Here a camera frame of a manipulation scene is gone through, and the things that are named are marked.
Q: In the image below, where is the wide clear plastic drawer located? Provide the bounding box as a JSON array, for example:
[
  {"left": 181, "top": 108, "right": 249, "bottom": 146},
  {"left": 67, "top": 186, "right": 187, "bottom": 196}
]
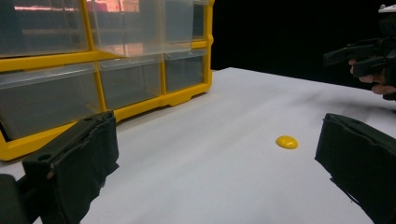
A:
[
  {"left": 0, "top": 0, "right": 89, "bottom": 59},
  {"left": 0, "top": 62, "right": 103, "bottom": 141}
]

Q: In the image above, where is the yellow plastic organizer cabinet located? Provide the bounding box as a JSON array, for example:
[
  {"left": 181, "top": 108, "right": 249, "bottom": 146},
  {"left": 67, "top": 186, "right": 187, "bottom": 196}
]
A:
[{"left": 0, "top": 0, "right": 216, "bottom": 161}]

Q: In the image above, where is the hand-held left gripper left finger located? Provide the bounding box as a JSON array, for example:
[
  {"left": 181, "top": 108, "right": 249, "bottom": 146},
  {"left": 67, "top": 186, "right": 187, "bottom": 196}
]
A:
[{"left": 21, "top": 110, "right": 120, "bottom": 224}]

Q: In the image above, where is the small yellow dome-shaped piece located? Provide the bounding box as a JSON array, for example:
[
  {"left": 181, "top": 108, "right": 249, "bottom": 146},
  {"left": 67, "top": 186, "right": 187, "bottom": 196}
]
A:
[{"left": 275, "top": 135, "right": 299, "bottom": 150}]

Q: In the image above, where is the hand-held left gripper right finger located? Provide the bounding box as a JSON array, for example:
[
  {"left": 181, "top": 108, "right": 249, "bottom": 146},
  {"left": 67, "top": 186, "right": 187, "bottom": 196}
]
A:
[{"left": 314, "top": 112, "right": 396, "bottom": 224}]

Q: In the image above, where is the small clear plastic drawer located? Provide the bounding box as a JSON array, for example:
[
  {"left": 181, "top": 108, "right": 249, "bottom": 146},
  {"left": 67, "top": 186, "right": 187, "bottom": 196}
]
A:
[
  {"left": 163, "top": 49, "right": 208, "bottom": 93},
  {"left": 86, "top": 0, "right": 194, "bottom": 58},
  {"left": 97, "top": 55, "right": 163, "bottom": 110},
  {"left": 191, "top": 1, "right": 207, "bottom": 41}
]

